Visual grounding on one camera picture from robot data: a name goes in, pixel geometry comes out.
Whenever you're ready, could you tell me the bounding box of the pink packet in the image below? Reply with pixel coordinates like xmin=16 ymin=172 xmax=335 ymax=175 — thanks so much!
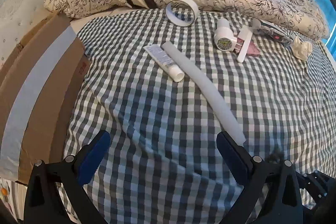
xmin=247 ymin=40 xmax=261 ymax=57

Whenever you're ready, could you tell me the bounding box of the white cloth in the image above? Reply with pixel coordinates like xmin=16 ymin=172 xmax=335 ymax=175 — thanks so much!
xmin=291 ymin=36 xmax=313 ymax=61

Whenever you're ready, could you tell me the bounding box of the silver foil packet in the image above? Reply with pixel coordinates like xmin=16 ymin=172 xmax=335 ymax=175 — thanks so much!
xmin=251 ymin=18 xmax=292 ymax=44

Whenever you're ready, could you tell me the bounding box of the white foam tube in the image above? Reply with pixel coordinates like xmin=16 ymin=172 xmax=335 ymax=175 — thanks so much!
xmin=161 ymin=42 xmax=246 ymax=144

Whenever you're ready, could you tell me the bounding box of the white round bottle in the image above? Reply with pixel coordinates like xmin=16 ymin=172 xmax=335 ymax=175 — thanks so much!
xmin=213 ymin=18 xmax=240 ymax=52

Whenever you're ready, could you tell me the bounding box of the green checked cloth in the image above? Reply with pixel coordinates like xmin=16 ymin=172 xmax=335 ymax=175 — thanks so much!
xmin=59 ymin=7 xmax=336 ymax=224

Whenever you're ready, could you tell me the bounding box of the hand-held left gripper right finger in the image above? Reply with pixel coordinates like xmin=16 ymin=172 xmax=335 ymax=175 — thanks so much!
xmin=217 ymin=131 xmax=305 ymax=224

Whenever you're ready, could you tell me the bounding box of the white tufted headboard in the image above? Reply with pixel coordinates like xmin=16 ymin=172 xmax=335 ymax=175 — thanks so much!
xmin=0 ymin=0 xmax=63 ymax=67

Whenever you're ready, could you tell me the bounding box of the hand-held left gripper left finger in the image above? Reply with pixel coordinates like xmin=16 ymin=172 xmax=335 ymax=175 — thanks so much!
xmin=23 ymin=130 xmax=111 ymax=224

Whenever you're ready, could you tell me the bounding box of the white comb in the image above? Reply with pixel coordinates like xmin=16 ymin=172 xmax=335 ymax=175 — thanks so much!
xmin=237 ymin=25 xmax=253 ymax=63

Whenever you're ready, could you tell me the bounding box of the cardboard box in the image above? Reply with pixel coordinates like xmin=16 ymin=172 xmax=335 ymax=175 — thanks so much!
xmin=0 ymin=14 xmax=92 ymax=185

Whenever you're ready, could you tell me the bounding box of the white tape roll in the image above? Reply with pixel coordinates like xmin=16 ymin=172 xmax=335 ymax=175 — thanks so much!
xmin=165 ymin=0 xmax=198 ymax=28

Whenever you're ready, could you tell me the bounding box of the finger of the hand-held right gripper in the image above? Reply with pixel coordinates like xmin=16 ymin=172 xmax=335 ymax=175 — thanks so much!
xmin=296 ymin=170 xmax=332 ymax=205

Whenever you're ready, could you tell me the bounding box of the white ointment tube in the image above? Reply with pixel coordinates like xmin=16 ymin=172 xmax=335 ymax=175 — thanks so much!
xmin=143 ymin=44 xmax=185 ymax=83

